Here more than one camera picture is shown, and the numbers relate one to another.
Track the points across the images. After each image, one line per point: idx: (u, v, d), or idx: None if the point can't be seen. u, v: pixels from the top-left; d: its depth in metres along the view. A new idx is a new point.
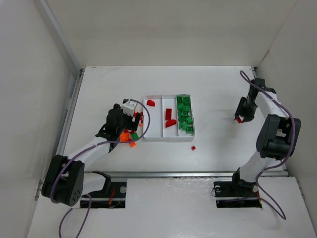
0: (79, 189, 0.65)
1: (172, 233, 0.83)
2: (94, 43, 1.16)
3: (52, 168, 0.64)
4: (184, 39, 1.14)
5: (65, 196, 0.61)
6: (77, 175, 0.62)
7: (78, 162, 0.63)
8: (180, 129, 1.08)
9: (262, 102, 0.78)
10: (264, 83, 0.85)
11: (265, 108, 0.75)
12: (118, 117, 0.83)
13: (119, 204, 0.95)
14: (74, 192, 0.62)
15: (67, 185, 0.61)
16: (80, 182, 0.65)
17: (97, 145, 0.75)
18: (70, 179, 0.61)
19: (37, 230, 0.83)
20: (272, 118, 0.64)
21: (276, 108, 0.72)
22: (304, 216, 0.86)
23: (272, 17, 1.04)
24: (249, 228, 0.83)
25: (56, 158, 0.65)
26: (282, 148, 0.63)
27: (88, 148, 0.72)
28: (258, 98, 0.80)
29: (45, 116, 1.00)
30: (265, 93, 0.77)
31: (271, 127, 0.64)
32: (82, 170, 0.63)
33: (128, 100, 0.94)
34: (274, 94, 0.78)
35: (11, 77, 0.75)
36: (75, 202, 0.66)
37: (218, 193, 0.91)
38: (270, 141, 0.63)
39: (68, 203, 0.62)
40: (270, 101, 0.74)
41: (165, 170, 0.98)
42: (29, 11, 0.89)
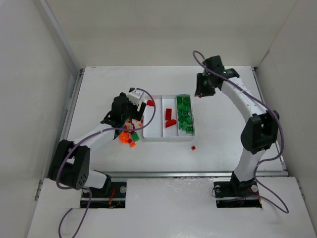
0: (85, 173, 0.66)
1: (172, 233, 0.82)
2: (94, 43, 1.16)
3: (59, 152, 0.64)
4: (184, 39, 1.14)
5: (72, 179, 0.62)
6: (82, 159, 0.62)
7: (83, 147, 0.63)
8: (180, 129, 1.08)
9: (231, 94, 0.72)
10: (220, 61, 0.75)
11: (237, 101, 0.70)
12: (123, 104, 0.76)
13: (118, 204, 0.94)
14: (80, 176, 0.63)
15: (73, 169, 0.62)
16: (86, 166, 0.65)
17: (103, 131, 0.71)
18: (76, 163, 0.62)
19: (37, 230, 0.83)
20: (254, 120, 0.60)
21: (249, 100, 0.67)
22: (304, 216, 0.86)
23: (272, 17, 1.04)
24: (249, 228, 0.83)
25: (63, 142, 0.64)
26: (268, 142, 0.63)
27: (93, 135, 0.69)
28: (226, 88, 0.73)
29: (45, 116, 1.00)
30: (232, 83, 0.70)
31: (256, 129, 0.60)
32: (88, 154, 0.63)
33: (134, 89, 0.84)
34: (238, 81, 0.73)
35: (11, 77, 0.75)
36: (80, 186, 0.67)
37: (218, 193, 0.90)
38: (257, 141, 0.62)
39: (75, 187, 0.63)
40: (241, 94, 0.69)
41: (165, 170, 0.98)
42: (29, 11, 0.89)
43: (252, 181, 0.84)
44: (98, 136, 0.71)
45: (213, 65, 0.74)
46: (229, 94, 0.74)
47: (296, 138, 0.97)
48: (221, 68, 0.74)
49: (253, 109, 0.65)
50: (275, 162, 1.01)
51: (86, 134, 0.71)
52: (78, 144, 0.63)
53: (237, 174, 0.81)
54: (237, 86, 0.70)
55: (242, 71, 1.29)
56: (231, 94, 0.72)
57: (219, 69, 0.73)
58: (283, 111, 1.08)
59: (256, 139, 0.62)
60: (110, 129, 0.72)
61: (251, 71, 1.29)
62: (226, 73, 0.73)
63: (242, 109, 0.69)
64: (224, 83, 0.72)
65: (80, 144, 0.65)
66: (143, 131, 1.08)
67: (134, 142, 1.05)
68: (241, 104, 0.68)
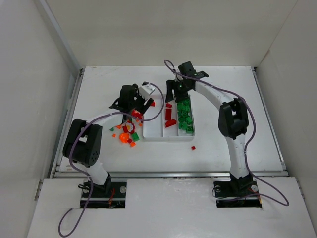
0: (97, 150, 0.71)
1: (172, 233, 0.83)
2: (94, 43, 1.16)
3: (73, 130, 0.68)
4: (184, 38, 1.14)
5: (85, 155, 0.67)
6: (95, 136, 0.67)
7: (96, 125, 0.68)
8: (180, 129, 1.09)
9: (203, 91, 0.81)
10: (192, 66, 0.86)
11: (209, 96, 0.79)
12: (131, 92, 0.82)
13: (119, 204, 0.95)
14: (93, 153, 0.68)
15: (86, 146, 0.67)
16: (98, 144, 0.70)
17: (112, 114, 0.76)
18: (89, 140, 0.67)
19: (36, 231, 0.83)
20: (225, 108, 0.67)
21: (218, 92, 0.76)
22: (305, 216, 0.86)
23: (272, 17, 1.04)
24: (249, 228, 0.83)
25: (77, 121, 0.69)
26: (241, 125, 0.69)
27: (104, 116, 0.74)
28: (198, 88, 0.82)
29: (45, 116, 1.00)
30: (202, 82, 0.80)
31: (228, 116, 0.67)
32: (99, 133, 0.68)
33: (147, 84, 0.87)
34: (208, 79, 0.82)
35: (12, 77, 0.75)
36: (93, 162, 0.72)
37: (218, 193, 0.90)
38: (232, 126, 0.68)
39: (87, 162, 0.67)
40: (211, 89, 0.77)
41: (165, 170, 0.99)
42: (28, 11, 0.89)
43: (251, 179, 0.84)
44: (108, 118, 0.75)
45: (185, 71, 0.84)
46: (202, 92, 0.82)
47: (297, 137, 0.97)
48: (193, 71, 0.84)
49: (223, 99, 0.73)
50: (275, 162, 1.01)
51: (97, 115, 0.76)
52: (89, 123, 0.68)
53: (235, 172, 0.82)
54: (207, 83, 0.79)
55: (243, 71, 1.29)
56: (203, 91, 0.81)
57: (190, 73, 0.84)
58: (283, 111, 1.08)
59: (231, 124, 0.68)
60: (119, 113, 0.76)
61: (251, 71, 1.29)
62: (197, 75, 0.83)
63: (215, 102, 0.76)
64: (196, 84, 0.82)
65: (92, 123, 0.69)
66: (142, 131, 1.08)
67: (134, 142, 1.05)
68: (213, 97, 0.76)
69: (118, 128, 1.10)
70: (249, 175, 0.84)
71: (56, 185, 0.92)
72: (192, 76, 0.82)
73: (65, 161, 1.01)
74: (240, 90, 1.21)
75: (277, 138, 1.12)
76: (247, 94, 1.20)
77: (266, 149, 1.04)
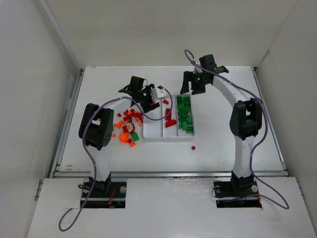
0: (110, 132, 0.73)
1: (172, 233, 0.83)
2: (94, 43, 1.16)
3: (86, 114, 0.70)
4: (184, 38, 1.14)
5: (99, 137, 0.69)
6: (107, 119, 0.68)
7: (108, 109, 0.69)
8: (180, 129, 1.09)
9: (221, 87, 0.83)
10: (213, 59, 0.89)
11: (226, 92, 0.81)
12: (140, 81, 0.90)
13: (119, 204, 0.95)
14: (107, 134, 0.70)
15: (100, 128, 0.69)
16: (111, 126, 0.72)
17: (122, 98, 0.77)
18: (102, 123, 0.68)
19: (36, 231, 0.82)
20: (239, 106, 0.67)
21: (236, 89, 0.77)
22: (305, 216, 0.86)
23: (272, 17, 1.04)
24: (249, 228, 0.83)
25: (89, 105, 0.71)
26: (254, 127, 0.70)
27: (114, 101, 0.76)
28: (216, 83, 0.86)
29: (45, 115, 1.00)
30: (221, 77, 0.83)
31: (241, 115, 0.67)
32: (112, 117, 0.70)
33: (162, 89, 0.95)
34: (228, 75, 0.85)
35: (11, 77, 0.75)
36: (107, 143, 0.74)
37: (218, 194, 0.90)
38: (243, 125, 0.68)
39: (102, 143, 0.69)
40: (229, 86, 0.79)
41: (165, 170, 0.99)
42: (29, 11, 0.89)
43: (251, 178, 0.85)
44: (118, 101, 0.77)
45: (206, 63, 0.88)
46: (220, 88, 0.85)
47: (297, 137, 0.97)
48: (214, 65, 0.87)
49: (239, 97, 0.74)
50: (275, 162, 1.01)
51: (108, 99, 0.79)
52: (101, 107, 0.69)
53: (236, 171, 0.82)
54: (225, 79, 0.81)
55: (243, 71, 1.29)
56: (221, 87, 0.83)
57: (211, 67, 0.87)
58: (283, 111, 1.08)
59: (242, 124, 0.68)
60: (128, 97, 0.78)
61: (251, 71, 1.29)
62: (217, 69, 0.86)
63: (230, 99, 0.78)
64: (216, 79, 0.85)
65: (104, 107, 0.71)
66: (142, 131, 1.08)
67: (134, 142, 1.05)
68: (229, 93, 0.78)
69: (118, 128, 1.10)
70: (251, 177, 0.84)
71: (56, 185, 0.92)
72: (212, 71, 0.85)
73: (65, 160, 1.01)
74: None
75: (278, 138, 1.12)
76: None
77: (266, 149, 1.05)
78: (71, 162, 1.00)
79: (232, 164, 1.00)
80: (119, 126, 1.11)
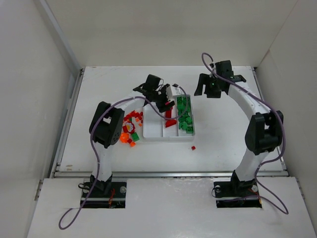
0: (119, 132, 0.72)
1: (172, 233, 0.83)
2: (94, 43, 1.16)
3: (98, 112, 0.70)
4: (184, 38, 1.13)
5: (108, 136, 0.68)
6: (118, 119, 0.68)
7: (119, 110, 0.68)
8: (180, 129, 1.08)
9: (237, 96, 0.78)
10: (230, 66, 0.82)
11: (242, 103, 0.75)
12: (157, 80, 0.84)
13: (118, 204, 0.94)
14: (115, 134, 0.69)
15: (109, 127, 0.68)
16: (121, 126, 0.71)
17: (135, 98, 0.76)
18: (112, 122, 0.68)
19: (35, 231, 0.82)
20: (257, 119, 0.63)
21: (253, 100, 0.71)
22: (305, 216, 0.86)
23: (272, 17, 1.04)
24: (249, 228, 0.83)
25: (102, 104, 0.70)
26: (272, 143, 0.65)
27: (127, 100, 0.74)
28: (232, 91, 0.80)
29: (45, 115, 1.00)
30: (237, 86, 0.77)
31: (259, 128, 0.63)
32: (122, 117, 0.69)
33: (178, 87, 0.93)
34: (244, 84, 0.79)
35: (12, 76, 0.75)
36: (115, 143, 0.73)
37: (218, 194, 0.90)
38: (261, 141, 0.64)
39: (109, 141, 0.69)
40: (245, 95, 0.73)
41: (165, 170, 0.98)
42: (29, 11, 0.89)
43: (252, 181, 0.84)
44: (131, 101, 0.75)
45: (222, 70, 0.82)
46: (236, 97, 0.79)
47: (297, 137, 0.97)
48: (230, 73, 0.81)
49: (258, 109, 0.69)
50: (274, 162, 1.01)
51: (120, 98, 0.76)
52: (112, 106, 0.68)
53: (239, 174, 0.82)
54: (242, 88, 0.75)
55: (243, 71, 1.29)
56: (237, 95, 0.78)
57: (227, 74, 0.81)
58: (283, 112, 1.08)
59: (260, 139, 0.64)
60: (141, 97, 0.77)
61: (251, 71, 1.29)
62: (234, 78, 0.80)
63: (247, 110, 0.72)
64: (231, 87, 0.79)
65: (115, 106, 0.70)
66: (142, 131, 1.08)
67: (134, 142, 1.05)
68: (246, 104, 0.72)
69: None
70: (252, 180, 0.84)
71: (56, 185, 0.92)
72: (228, 79, 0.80)
73: (65, 161, 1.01)
74: None
75: None
76: None
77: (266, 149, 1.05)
78: (71, 162, 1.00)
79: (233, 164, 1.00)
80: None
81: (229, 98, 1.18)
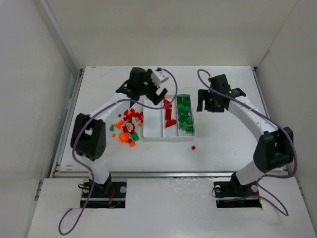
0: (103, 144, 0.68)
1: (172, 233, 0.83)
2: (94, 43, 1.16)
3: (77, 126, 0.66)
4: (184, 38, 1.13)
5: (90, 150, 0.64)
6: (99, 132, 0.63)
7: (99, 121, 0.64)
8: (180, 129, 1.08)
9: (238, 112, 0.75)
10: (226, 79, 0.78)
11: (246, 119, 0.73)
12: (141, 74, 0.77)
13: (119, 204, 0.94)
14: (99, 147, 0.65)
15: (91, 141, 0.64)
16: (104, 138, 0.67)
17: (118, 102, 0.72)
18: (93, 136, 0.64)
19: (36, 231, 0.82)
20: (267, 140, 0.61)
21: (258, 117, 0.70)
22: (305, 216, 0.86)
23: (272, 17, 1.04)
24: (249, 228, 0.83)
25: (80, 116, 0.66)
26: (283, 161, 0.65)
27: (109, 107, 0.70)
28: (232, 107, 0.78)
29: (45, 115, 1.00)
30: (238, 101, 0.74)
31: (270, 149, 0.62)
32: (103, 128, 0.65)
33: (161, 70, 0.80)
34: (245, 99, 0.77)
35: (12, 77, 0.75)
36: (100, 156, 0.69)
37: (218, 193, 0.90)
38: (272, 160, 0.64)
39: (93, 156, 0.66)
40: (249, 112, 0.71)
41: (165, 170, 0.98)
42: (29, 11, 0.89)
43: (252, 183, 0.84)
44: (113, 107, 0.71)
45: (218, 86, 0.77)
46: (237, 112, 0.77)
47: (296, 138, 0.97)
48: (227, 88, 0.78)
49: (265, 127, 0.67)
50: None
51: (101, 106, 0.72)
52: (92, 118, 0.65)
53: (239, 177, 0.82)
54: (244, 104, 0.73)
55: (243, 71, 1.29)
56: (239, 111, 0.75)
57: (224, 89, 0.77)
58: (283, 111, 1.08)
59: (271, 159, 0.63)
60: (125, 101, 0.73)
61: (251, 71, 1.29)
62: (232, 92, 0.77)
63: (252, 128, 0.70)
64: (231, 102, 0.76)
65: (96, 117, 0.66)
66: (142, 131, 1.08)
67: (134, 142, 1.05)
68: (251, 122, 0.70)
69: (118, 128, 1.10)
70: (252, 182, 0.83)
71: (56, 185, 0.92)
72: (227, 94, 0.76)
73: (65, 161, 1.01)
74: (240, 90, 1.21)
75: None
76: (247, 94, 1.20)
77: None
78: (71, 162, 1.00)
79: (233, 164, 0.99)
80: (119, 126, 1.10)
81: None
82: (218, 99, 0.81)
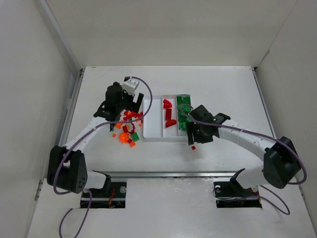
0: (83, 176, 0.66)
1: (172, 233, 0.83)
2: (94, 43, 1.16)
3: (53, 160, 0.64)
4: (184, 38, 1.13)
5: (71, 184, 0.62)
6: (78, 164, 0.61)
7: (78, 152, 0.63)
8: (180, 129, 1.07)
9: (232, 136, 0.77)
10: (205, 109, 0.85)
11: (241, 142, 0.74)
12: (117, 93, 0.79)
13: (118, 204, 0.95)
14: (79, 180, 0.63)
15: (70, 176, 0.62)
16: (83, 169, 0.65)
17: (96, 128, 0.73)
18: (72, 168, 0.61)
19: (36, 231, 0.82)
20: (271, 155, 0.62)
21: (253, 137, 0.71)
22: (305, 217, 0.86)
23: (272, 17, 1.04)
24: (249, 228, 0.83)
25: (56, 149, 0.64)
26: (295, 171, 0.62)
27: (87, 135, 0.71)
28: (225, 133, 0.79)
29: (45, 115, 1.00)
30: (227, 126, 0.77)
31: (277, 163, 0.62)
32: (82, 159, 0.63)
33: (130, 79, 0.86)
34: (232, 122, 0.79)
35: (11, 77, 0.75)
36: (81, 189, 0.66)
37: (218, 193, 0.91)
38: (285, 174, 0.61)
39: (75, 190, 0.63)
40: (242, 134, 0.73)
41: (165, 170, 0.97)
42: (29, 11, 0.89)
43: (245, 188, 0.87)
44: (92, 134, 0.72)
45: (200, 116, 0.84)
46: (230, 137, 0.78)
47: (296, 138, 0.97)
48: (209, 116, 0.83)
49: (262, 144, 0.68)
50: None
51: (79, 134, 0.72)
52: (71, 149, 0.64)
53: (242, 183, 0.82)
54: (234, 127, 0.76)
55: (242, 71, 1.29)
56: (232, 136, 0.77)
57: (207, 117, 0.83)
58: (283, 112, 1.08)
59: (283, 173, 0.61)
60: (103, 125, 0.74)
61: (251, 72, 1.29)
62: (216, 119, 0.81)
63: (251, 148, 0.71)
64: (222, 129, 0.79)
65: (73, 148, 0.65)
66: (142, 131, 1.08)
67: (134, 142, 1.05)
68: (247, 143, 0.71)
69: (118, 128, 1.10)
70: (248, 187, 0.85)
71: None
72: (211, 122, 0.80)
73: None
74: (239, 90, 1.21)
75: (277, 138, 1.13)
76: (247, 94, 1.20)
77: None
78: None
79: (233, 164, 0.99)
80: (119, 126, 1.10)
81: (229, 98, 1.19)
82: (206, 130, 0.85)
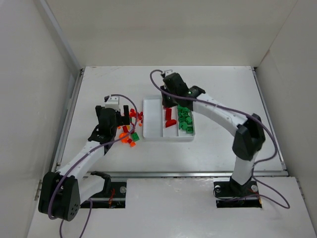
0: (77, 202, 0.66)
1: (172, 233, 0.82)
2: (93, 43, 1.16)
3: (45, 187, 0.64)
4: (184, 37, 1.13)
5: (64, 211, 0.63)
6: (71, 192, 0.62)
7: (71, 180, 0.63)
8: (180, 129, 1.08)
9: (205, 111, 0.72)
10: (181, 80, 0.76)
11: (215, 117, 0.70)
12: (112, 116, 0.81)
13: (119, 204, 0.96)
14: (72, 207, 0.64)
15: (63, 203, 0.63)
16: (77, 196, 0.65)
17: (90, 152, 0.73)
18: (64, 197, 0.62)
19: (36, 231, 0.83)
20: (242, 132, 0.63)
21: (227, 112, 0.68)
22: (305, 216, 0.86)
23: (272, 17, 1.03)
24: (249, 228, 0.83)
25: (49, 174, 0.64)
26: (259, 144, 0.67)
27: (81, 160, 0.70)
28: (197, 106, 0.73)
29: (45, 115, 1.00)
30: (200, 100, 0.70)
31: (246, 139, 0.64)
32: (76, 187, 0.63)
33: (109, 97, 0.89)
34: (207, 96, 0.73)
35: (11, 77, 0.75)
36: (74, 215, 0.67)
37: (218, 193, 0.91)
38: (250, 148, 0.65)
39: (67, 218, 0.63)
40: (216, 110, 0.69)
41: (164, 170, 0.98)
42: (29, 12, 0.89)
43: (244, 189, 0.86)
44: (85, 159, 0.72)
45: (175, 87, 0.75)
46: (203, 111, 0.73)
47: (297, 138, 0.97)
48: (184, 88, 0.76)
49: (235, 120, 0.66)
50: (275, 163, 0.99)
51: (73, 159, 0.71)
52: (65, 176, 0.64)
53: (238, 180, 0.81)
54: (208, 102, 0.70)
55: (243, 71, 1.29)
56: (205, 110, 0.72)
57: (181, 89, 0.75)
58: (283, 112, 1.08)
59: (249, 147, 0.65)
60: (97, 148, 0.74)
61: (251, 72, 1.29)
62: (191, 93, 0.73)
63: (224, 124, 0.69)
64: (195, 103, 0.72)
65: (67, 175, 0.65)
66: (142, 131, 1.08)
67: (134, 142, 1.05)
68: (221, 118, 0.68)
69: (118, 128, 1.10)
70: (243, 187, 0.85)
71: None
72: (186, 95, 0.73)
73: (65, 161, 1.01)
74: (239, 90, 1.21)
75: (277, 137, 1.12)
76: (247, 94, 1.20)
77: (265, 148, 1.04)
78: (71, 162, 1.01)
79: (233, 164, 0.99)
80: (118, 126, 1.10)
81: (229, 98, 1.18)
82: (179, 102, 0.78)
